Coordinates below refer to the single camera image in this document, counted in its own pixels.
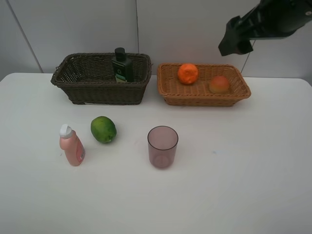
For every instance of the orange tangerine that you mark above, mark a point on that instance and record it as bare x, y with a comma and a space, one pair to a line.
188, 74

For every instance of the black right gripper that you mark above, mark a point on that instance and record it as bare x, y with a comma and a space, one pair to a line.
269, 19

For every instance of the orange wicker basket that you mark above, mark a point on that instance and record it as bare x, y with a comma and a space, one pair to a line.
198, 94

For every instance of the dark green shampoo bottle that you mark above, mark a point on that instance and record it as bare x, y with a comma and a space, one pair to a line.
122, 66

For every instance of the green lime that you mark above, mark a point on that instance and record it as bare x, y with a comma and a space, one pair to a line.
103, 129

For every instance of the pink lotion bottle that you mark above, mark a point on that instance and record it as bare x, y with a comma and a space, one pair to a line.
70, 143

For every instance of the dark brown wicker basket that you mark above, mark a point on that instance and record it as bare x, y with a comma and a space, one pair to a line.
90, 78

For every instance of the purple translucent plastic cup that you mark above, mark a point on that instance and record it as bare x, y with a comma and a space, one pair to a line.
162, 145

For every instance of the red yellow peach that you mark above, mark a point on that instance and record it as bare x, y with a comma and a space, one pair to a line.
219, 85

